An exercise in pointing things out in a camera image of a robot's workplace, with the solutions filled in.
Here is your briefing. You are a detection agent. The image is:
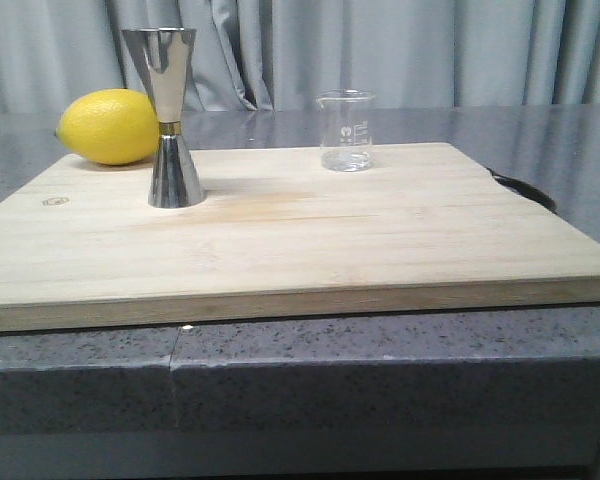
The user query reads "grey curtain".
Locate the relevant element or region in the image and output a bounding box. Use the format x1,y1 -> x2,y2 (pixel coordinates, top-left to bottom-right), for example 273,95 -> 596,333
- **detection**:
0,1 -> 600,113

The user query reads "yellow lemon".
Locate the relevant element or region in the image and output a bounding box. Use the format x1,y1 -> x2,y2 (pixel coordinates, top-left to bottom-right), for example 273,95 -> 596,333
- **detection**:
56,89 -> 159,165

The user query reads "black board handle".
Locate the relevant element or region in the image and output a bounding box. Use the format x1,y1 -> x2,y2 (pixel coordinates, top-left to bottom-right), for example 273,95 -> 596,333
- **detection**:
488,168 -> 557,214

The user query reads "clear glass beaker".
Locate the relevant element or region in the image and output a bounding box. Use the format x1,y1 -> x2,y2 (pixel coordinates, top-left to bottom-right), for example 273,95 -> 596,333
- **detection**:
316,89 -> 375,172

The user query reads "light wooden cutting board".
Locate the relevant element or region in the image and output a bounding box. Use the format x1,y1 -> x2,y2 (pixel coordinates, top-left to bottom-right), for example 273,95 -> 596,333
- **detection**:
0,143 -> 600,332

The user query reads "steel double-cone jigger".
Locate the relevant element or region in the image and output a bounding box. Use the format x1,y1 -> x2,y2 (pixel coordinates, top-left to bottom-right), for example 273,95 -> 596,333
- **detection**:
122,27 -> 205,209

